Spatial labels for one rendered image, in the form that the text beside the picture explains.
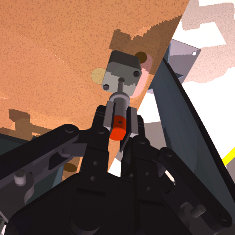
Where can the dark slate flat panel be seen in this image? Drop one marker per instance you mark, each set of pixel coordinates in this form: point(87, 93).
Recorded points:
point(179, 117)

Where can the dark teal box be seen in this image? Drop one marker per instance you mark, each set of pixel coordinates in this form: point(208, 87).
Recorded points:
point(11, 140)

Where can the grey pin holder block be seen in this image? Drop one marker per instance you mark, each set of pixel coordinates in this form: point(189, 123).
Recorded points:
point(121, 64)

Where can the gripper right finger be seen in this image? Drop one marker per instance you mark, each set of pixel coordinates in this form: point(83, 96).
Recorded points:
point(145, 165)

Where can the grey rig pin red tip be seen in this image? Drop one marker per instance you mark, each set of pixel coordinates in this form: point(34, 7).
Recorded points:
point(120, 108)

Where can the grey bracket with hole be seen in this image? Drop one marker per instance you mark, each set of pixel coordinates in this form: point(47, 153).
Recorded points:
point(180, 57)

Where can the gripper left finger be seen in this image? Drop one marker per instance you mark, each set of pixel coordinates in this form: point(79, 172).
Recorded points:
point(95, 139)

